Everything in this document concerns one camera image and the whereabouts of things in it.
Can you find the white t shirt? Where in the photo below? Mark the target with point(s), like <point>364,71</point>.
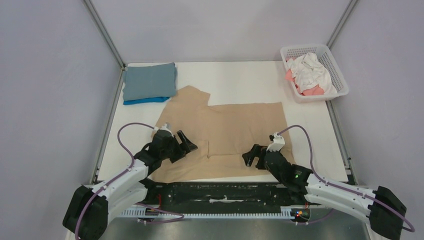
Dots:
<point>325,80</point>

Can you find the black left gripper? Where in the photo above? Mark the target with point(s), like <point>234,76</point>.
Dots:
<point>182,149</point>

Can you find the white slotted cable duct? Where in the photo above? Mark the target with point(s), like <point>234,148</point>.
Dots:
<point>141,212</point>

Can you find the folded grey-blue t shirt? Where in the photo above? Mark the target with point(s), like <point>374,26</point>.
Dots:
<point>142,82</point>

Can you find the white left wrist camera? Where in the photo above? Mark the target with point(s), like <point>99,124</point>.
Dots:
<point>166,127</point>

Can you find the beige t shirt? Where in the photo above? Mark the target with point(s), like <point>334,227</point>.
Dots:
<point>222,134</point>

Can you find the white plastic laundry basket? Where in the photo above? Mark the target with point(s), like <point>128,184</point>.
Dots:
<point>326,58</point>

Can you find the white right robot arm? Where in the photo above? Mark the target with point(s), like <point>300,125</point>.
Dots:
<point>381,209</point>

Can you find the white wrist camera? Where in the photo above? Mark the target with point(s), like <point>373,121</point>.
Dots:
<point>166,127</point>
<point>277,143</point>

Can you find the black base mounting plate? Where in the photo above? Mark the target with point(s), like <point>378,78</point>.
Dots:
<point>221,197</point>

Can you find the folded bright blue t shirt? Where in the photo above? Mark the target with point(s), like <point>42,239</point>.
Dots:
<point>160,99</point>

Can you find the pink t shirt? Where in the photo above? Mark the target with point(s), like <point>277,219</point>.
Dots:
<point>304,75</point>

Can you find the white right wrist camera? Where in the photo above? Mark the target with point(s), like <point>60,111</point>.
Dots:
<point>277,143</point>

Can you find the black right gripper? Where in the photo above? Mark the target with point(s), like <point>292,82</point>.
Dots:
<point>260,156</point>

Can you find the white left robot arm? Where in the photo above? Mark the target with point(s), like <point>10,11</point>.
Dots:
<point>92,208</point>

